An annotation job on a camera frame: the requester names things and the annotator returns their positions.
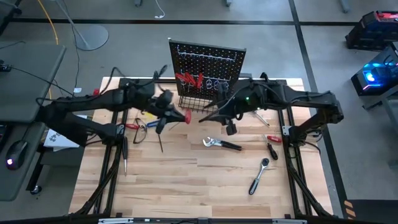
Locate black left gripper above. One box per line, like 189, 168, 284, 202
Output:
150, 89, 188, 124

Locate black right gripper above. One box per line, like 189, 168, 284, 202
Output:
203, 82, 249, 124

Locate blue T-handle hex key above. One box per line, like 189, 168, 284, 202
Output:
146, 119, 165, 154

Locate black metal pegboard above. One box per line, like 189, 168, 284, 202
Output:
169, 39, 248, 106

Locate black-handled screwdriver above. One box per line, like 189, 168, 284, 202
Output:
262, 134, 279, 161

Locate clear safety glasses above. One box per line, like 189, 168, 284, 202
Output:
132, 117, 149, 144

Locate silver ratchet with black grip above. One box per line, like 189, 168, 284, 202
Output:
248, 157, 271, 196

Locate white printed paper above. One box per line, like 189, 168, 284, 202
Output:
43, 128, 80, 152

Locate grey desk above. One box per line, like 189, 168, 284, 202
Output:
0, 43, 67, 202

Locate black computer mouse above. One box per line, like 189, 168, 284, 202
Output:
5, 139, 29, 171

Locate blue-lit computer case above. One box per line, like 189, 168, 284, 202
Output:
350, 46, 398, 96

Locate black storage crate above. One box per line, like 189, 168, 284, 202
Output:
345, 10, 398, 52

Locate black hazard-striped mat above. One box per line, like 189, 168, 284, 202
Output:
343, 198, 398, 220

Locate black wire basket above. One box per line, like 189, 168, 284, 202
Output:
178, 95, 218, 113

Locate silver pliers with black handles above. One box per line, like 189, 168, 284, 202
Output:
202, 136, 243, 152

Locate grey-handled screwdriver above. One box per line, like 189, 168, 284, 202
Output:
253, 110, 271, 128

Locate long black-handled awl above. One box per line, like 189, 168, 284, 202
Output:
122, 136, 129, 177

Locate chrome hook rail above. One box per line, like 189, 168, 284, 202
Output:
176, 45, 238, 62

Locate white cable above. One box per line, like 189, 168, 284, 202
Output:
154, 0, 165, 19

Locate silver metal bracket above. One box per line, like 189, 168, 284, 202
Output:
98, 217, 134, 224
272, 218, 308, 224

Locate yellow cable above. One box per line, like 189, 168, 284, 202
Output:
37, 0, 60, 46

